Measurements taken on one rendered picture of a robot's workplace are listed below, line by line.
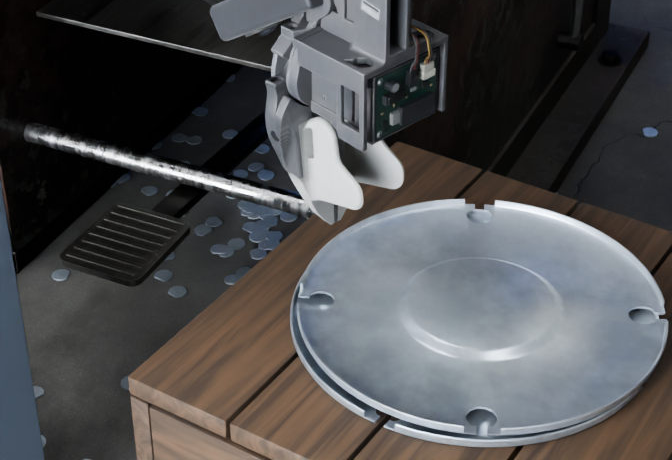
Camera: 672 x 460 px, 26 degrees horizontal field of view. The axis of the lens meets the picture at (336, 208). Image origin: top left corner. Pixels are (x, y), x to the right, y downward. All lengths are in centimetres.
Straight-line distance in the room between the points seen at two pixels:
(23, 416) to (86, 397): 32
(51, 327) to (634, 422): 84
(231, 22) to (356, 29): 11
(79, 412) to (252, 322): 49
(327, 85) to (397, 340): 30
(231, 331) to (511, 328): 22
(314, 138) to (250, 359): 26
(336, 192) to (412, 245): 31
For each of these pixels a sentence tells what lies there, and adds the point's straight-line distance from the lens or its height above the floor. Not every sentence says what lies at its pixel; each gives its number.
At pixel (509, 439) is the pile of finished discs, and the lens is 105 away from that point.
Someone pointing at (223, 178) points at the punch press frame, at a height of 18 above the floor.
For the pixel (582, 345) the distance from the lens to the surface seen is 113.
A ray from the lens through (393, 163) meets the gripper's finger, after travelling 93.
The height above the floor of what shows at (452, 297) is 37.
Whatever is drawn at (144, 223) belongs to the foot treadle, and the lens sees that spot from 160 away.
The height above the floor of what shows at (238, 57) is 31.
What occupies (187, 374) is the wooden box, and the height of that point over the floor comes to 35.
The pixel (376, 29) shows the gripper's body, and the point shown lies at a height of 69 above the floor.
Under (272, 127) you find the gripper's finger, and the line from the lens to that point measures 90.
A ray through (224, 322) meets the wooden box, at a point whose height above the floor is 35.
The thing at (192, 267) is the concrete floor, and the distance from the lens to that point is 180.
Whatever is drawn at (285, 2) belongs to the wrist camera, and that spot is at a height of 68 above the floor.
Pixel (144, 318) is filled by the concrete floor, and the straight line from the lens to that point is 173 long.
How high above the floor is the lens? 108
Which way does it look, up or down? 34 degrees down
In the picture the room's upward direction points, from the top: straight up
